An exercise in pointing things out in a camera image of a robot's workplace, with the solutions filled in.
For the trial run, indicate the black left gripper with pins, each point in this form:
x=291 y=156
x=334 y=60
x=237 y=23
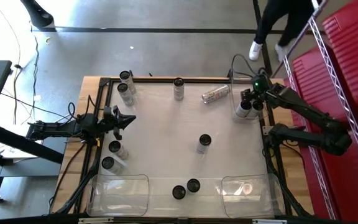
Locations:
x=109 y=123

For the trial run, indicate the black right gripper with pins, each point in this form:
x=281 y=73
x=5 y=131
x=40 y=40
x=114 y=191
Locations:
x=259 y=85

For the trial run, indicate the clear plastic bin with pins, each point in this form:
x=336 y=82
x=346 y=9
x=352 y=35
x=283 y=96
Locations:
x=118 y=199
x=259 y=202
x=235 y=87

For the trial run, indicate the Tropical Vibe Celsius can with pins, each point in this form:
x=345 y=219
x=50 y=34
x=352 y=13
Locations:
x=178 y=82
x=114 y=146
x=179 y=192
x=125 y=75

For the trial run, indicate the Arctic Vibe Celsius can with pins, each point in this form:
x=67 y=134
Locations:
x=204 y=140
x=122 y=87
x=193 y=185
x=107 y=162

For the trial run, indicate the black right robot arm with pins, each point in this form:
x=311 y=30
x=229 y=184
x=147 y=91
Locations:
x=306 y=109

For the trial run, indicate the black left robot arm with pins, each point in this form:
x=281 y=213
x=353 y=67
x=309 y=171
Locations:
x=51 y=129

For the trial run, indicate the red ribbed case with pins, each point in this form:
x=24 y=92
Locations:
x=346 y=186
x=306 y=77
x=356 y=53

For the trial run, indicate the person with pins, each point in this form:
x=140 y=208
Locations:
x=278 y=18

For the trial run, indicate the white box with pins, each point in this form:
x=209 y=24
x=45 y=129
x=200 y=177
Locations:
x=8 y=151

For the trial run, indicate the black curved stand foot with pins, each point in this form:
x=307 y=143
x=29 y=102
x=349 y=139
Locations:
x=37 y=14

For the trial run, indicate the black metal table frame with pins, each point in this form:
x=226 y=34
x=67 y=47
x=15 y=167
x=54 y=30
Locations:
x=141 y=80

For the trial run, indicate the silver metal bracket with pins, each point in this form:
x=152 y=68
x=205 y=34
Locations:
x=269 y=221
x=95 y=220

